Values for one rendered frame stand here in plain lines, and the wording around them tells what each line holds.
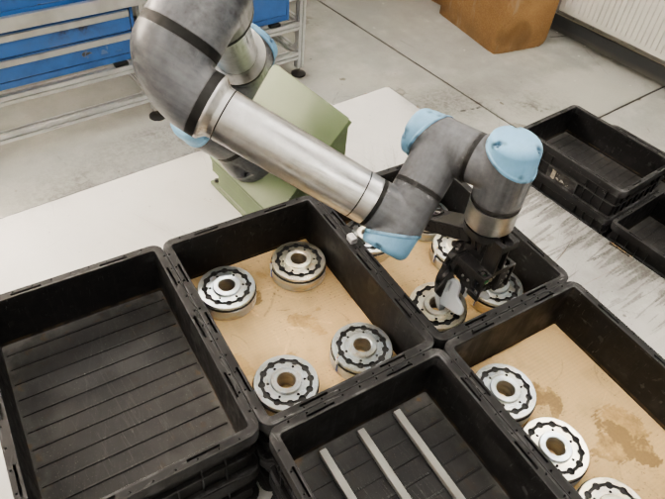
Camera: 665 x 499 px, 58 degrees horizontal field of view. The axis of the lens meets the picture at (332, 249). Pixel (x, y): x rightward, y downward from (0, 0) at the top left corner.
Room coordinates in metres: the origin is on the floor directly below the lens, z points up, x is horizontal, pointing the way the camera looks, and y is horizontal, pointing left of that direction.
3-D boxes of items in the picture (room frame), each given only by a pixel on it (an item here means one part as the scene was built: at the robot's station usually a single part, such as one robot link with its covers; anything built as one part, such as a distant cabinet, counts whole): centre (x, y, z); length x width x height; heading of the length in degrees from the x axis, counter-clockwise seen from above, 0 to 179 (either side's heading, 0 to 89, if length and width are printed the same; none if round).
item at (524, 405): (0.54, -0.30, 0.86); 0.10 x 0.10 x 0.01
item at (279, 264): (0.77, 0.06, 0.86); 0.10 x 0.10 x 0.01
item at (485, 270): (0.68, -0.23, 1.02); 0.09 x 0.08 x 0.12; 39
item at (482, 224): (0.69, -0.23, 1.10); 0.08 x 0.08 x 0.05
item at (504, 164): (0.69, -0.23, 1.17); 0.09 x 0.08 x 0.11; 57
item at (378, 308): (0.64, 0.06, 0.87); 0.40 x 0.30 x 0.11; 35
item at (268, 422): (0.64, 0.06, 0.92); 0.40 x 0.30 x 0.02; 35
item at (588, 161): (1.69, -0.82, 0.37); 0.40 x 0.30 x 0.45; 41
